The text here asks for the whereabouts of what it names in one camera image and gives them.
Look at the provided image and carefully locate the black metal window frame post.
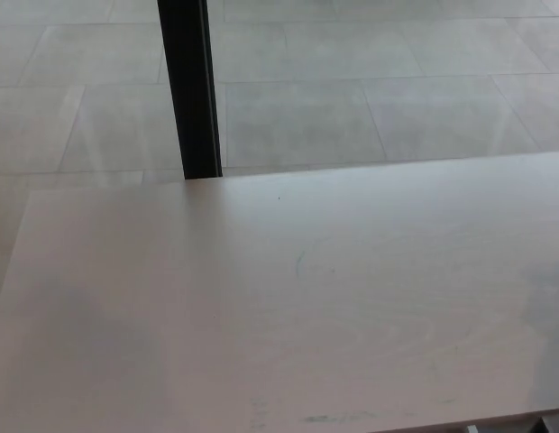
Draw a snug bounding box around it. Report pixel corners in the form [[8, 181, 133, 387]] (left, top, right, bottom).
[[156, 0, 224, 180]]

